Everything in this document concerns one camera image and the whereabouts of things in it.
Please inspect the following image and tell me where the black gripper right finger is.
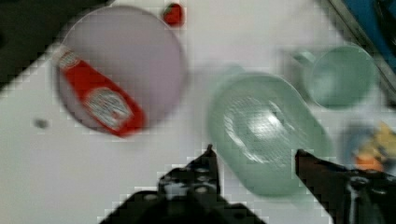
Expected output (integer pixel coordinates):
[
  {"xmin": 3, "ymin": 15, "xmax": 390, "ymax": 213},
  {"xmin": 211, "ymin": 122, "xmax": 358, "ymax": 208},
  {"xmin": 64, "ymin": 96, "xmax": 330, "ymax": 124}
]
[{"xmin": 295, "ymin": 149, "xmax": 396, "ymax": 224}]

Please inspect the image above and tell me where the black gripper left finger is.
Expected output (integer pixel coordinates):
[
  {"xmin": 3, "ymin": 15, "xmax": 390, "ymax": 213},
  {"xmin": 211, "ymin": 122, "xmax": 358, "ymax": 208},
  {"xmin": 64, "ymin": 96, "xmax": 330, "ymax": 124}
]
[{"xmin": 158, "ymin": 144, "xmax": 220, "ymax": 200}]

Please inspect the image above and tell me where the pale green plastic strainer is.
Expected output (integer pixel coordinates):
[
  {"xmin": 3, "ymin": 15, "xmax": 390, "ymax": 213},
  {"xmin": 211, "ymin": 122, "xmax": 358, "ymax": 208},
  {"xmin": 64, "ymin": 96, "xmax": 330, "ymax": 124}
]
[{"xmin": 206, "ymin": 66, "xmax": 333, "ymax": 197}]

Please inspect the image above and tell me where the dark bowl with toy food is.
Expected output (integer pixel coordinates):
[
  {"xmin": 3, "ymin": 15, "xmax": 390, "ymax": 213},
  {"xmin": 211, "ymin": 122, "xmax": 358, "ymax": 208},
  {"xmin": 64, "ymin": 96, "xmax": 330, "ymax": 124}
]
[{"xmin": 341, "ymin": 121, "xmax": 395, "ymax": 175}]

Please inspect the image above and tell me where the red ketchup bottle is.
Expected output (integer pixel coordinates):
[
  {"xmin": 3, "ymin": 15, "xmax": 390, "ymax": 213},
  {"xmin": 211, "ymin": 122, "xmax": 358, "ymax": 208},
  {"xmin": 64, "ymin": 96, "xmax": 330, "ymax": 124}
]
[{"xmin": 53, "ymin": 47, "xmax": 146, "ymax": 136}]

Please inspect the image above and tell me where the pale green mug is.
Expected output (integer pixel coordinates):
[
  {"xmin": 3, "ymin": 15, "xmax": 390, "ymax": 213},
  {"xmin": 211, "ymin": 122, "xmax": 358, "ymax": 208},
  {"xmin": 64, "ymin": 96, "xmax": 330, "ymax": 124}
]
[{"xmin": 292, "ymin": 45, "xmax": 379, "ymax": 110}]

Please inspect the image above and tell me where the round grey plate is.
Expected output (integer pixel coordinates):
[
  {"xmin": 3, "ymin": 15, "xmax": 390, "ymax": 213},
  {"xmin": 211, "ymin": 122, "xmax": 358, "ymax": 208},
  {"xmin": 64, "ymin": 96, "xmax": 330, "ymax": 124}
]
[{"xmin": 60, "ymin": 6, "xmax": 187, "ymax": 127}]

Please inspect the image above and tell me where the red toy strawberry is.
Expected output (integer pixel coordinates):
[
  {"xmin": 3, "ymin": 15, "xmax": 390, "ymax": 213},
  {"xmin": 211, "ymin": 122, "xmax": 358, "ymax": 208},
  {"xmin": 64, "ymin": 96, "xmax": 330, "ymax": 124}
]
[{"xmin": 163, "ymin": 3, "xmax": 185, "ymax": 27}]

